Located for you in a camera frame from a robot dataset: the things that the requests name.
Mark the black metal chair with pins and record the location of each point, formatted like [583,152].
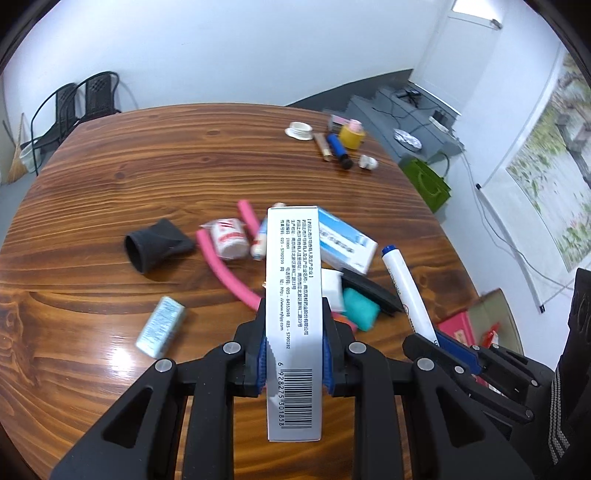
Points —
[62,106]
[99,94]

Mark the long white barcode medicine box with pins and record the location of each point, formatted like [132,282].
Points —
[293,300]

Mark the white round cap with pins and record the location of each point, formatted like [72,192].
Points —
[299,130]

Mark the white marker with blue cap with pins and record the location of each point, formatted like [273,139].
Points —
[404,286]

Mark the pale blue packet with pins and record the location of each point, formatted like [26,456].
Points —
[160,325]

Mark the yellow tape roll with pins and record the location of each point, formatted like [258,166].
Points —
[352,137]

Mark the small white cap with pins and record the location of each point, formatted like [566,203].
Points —
[368,162]

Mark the black cone-shaped nozzle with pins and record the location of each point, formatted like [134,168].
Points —
[157,244]

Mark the teal sponge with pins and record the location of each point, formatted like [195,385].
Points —
[362,309]

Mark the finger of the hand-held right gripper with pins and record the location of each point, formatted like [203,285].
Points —
[443,360]
[457,353]

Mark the small white box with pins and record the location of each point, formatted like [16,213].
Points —
[331,288]

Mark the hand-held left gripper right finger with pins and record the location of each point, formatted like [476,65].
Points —
[327,364]

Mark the black case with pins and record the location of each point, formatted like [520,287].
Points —
[369,290]

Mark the blue white medicine box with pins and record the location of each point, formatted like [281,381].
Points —
[344,242]

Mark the painted wall scroll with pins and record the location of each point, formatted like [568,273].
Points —
[554,175]

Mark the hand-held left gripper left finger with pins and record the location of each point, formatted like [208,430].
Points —
[263,360]

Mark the green tote bag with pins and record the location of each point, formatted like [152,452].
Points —
[427,184]

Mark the grey concrete stairs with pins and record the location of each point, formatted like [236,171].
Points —
[369,108]

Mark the white bandage roll red print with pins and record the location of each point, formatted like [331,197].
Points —
[226,237]

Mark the pink foam tube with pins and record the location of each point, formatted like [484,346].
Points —
[248,217]
[217,265]

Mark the small white ointment tube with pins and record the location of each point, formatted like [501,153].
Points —
[258,244]

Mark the black power adapter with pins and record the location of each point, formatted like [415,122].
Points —
[408,93]

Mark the blue cylinder with black end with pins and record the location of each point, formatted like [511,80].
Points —
[337,148]

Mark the white waste bin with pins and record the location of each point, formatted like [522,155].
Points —
[27,159]

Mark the straw broom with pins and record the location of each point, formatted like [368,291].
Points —
[16,168]

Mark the pink tape roll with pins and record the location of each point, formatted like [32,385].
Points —
[355,123]

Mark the brown tube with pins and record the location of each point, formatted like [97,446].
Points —
[323,146]

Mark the foil wrapped item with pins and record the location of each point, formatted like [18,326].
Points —
[407,139]

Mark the white power strip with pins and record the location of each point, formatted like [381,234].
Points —
[438,121]

